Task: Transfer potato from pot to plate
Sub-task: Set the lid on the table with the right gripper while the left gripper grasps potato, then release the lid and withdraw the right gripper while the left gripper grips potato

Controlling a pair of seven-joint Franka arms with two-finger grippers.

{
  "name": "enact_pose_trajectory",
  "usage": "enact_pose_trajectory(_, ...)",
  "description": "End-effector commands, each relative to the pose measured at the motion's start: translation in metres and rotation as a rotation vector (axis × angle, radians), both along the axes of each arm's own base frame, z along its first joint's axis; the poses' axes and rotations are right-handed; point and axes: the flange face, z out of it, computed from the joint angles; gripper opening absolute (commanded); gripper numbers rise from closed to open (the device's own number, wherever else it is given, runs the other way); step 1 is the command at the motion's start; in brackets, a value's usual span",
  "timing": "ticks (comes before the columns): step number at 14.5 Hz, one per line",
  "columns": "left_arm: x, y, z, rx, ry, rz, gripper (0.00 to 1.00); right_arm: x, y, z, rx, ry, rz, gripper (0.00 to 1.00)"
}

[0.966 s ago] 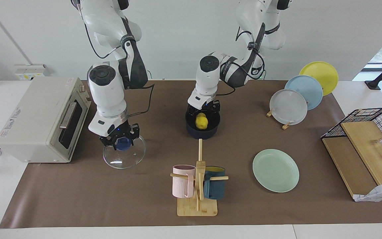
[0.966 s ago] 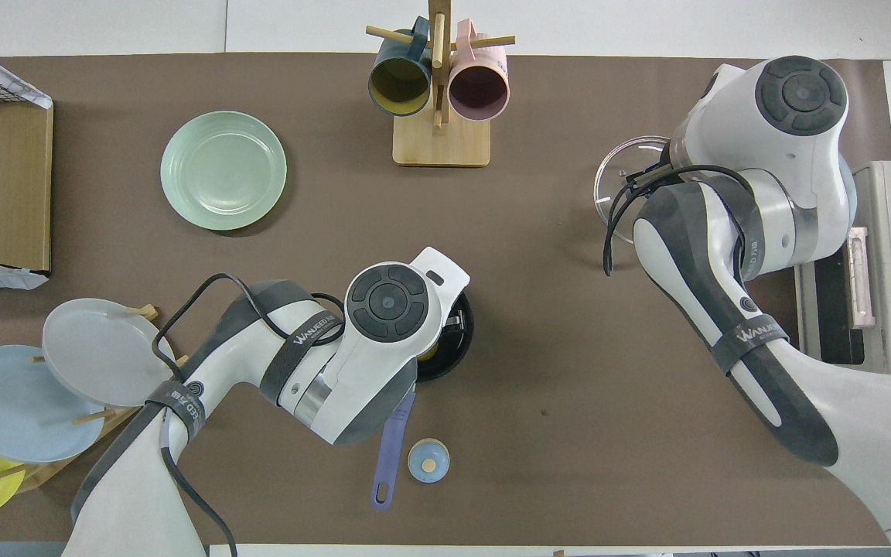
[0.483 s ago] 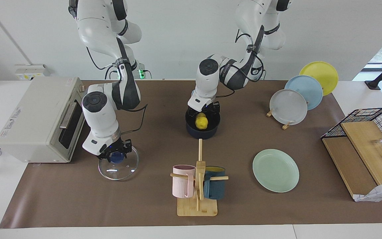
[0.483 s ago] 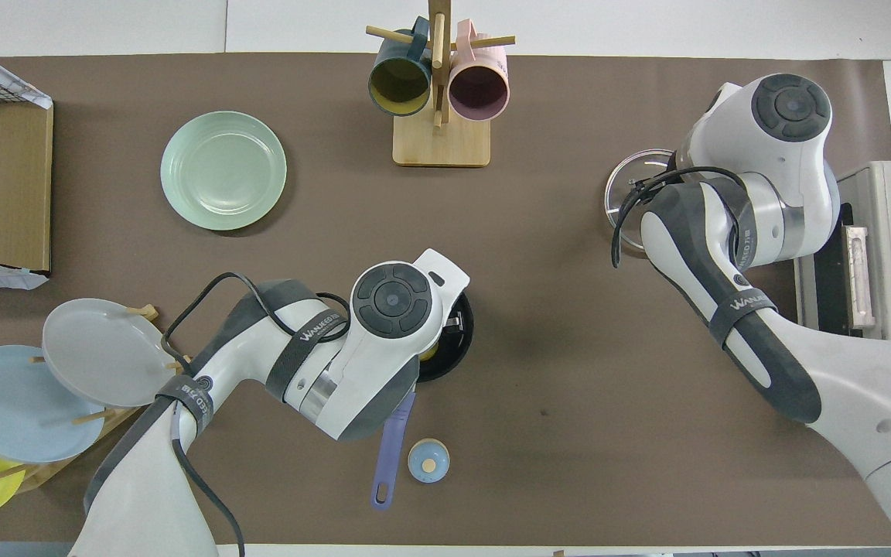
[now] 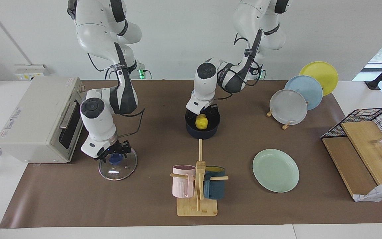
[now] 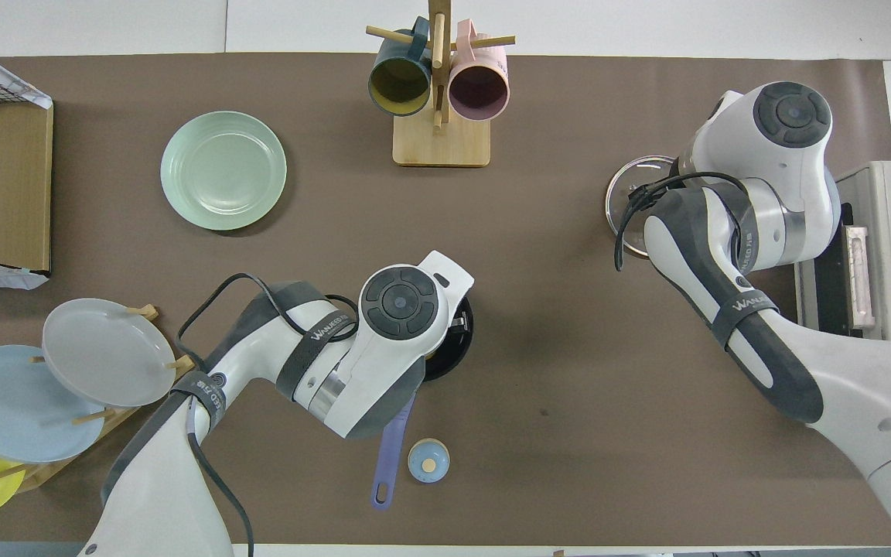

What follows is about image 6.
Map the wooden shelf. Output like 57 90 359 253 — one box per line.
0 58 54 273

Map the brown table mat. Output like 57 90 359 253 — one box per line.
0 53 891 546

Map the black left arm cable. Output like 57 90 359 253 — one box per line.
177 272 360 557

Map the light blue plate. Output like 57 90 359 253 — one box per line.
0 344 106 465

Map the wooden plate rack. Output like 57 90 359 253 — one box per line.
0 304 196 496

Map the dark blue saucepan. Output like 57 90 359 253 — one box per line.
372 294 476 510

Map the wooden mug rack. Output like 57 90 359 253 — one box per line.
366 0 516 168

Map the dark teal mug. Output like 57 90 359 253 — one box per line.
368 17 435 117

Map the mint green plate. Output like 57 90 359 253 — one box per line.
160 111 288 231

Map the grey plate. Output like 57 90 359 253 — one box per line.
42 298 178 408

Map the pink ribbed mug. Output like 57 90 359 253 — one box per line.
448 19 510 122

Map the black wire basket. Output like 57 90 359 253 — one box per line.
0 66 38 106

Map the glass lid blue knob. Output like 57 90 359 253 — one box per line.
605 155 682 260

